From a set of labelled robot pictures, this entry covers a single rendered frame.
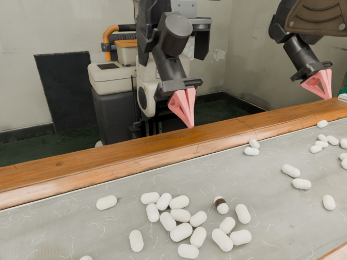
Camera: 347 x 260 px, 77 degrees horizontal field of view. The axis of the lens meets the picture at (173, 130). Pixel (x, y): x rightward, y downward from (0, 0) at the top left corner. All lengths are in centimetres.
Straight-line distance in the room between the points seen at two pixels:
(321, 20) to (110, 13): 211
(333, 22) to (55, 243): 47
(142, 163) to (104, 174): 9
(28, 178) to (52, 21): 183
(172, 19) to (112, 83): 73
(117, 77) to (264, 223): 94
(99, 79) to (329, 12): 99
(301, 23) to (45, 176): 50
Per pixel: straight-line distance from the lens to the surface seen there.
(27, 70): 230
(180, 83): 46
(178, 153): 54
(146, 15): 53
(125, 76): 117
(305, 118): 82
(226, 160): 56
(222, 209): 42
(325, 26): 29
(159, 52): 52
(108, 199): 44
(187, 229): 38
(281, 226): 45
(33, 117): 242
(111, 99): 118
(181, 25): 47
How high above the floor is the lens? 106
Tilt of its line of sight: 28 degrees down
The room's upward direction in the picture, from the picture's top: straight up
